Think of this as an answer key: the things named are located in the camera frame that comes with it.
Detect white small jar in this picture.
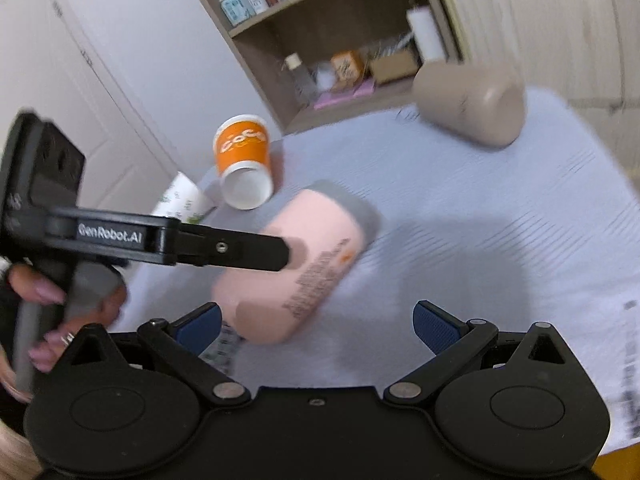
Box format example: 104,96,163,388
314,62,337,93

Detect orange small box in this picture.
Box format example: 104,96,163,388
330,50,364,91

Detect pink tumbler grey lid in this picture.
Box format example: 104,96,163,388
213,181,381,344

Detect orange paper cup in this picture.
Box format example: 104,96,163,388
213,114,274,210

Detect clear bottle beige cap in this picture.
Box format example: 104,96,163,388
284,53,318,106

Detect brown cardboard box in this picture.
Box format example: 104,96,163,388
370,48,420,84

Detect left hand pink nails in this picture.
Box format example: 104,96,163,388
1,262,127,382

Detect wooden shelf unit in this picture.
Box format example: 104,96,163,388
200,0,465,133

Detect beige tumbler cup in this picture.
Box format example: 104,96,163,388
412,62,527,148

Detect white door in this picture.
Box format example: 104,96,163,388
1,0,178,214

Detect white floral paper cup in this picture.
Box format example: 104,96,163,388
151,172,216,224

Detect light grey patterned tablecloth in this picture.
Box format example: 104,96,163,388
106,86,640,456

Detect pink flat box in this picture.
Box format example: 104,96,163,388
314,78,375,110

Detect white paper towel roll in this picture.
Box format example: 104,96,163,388
407,6,447,63

